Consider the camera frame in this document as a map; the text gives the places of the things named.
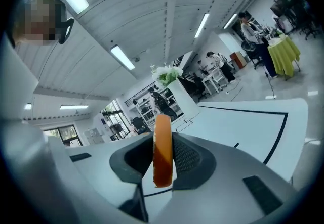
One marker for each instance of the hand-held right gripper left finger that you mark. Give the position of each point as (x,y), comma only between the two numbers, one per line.
(101,164)

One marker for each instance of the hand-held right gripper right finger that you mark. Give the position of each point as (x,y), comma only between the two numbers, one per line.
(227,182)

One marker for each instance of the grey metal locker cabinet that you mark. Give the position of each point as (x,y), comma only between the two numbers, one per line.
(93,137)

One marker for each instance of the black framed window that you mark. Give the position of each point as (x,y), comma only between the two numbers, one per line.
(65,134)

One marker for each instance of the tall glass entrance windows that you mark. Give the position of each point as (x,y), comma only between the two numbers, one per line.
(115,119)

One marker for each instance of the white shelf with black helmets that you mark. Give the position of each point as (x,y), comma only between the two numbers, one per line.
(146,114)

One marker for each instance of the black mezzanine railing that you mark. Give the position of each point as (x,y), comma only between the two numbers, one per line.
(138,97)

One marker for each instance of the white ribbed vase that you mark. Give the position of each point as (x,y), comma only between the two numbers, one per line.
(183,99)

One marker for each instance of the black office chair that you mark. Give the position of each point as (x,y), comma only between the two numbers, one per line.
(200,86)
(250,52)

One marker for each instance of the white desk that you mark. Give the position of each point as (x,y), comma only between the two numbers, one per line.
(215,80)

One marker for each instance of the white flower bouquet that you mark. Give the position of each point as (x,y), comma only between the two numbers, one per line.
(167,72)

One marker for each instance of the black railing staircase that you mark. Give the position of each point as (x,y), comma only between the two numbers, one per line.
(184,68)

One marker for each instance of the red brown cabinet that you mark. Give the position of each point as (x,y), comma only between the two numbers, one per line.
(238,60)

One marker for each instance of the green tablecloth table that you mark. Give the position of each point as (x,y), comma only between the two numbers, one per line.
(283,56)

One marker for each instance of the person's face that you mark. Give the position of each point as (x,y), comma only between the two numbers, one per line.
(38,20)

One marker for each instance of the black head-worn camera mount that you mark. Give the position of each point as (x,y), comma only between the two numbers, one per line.
(66,28)

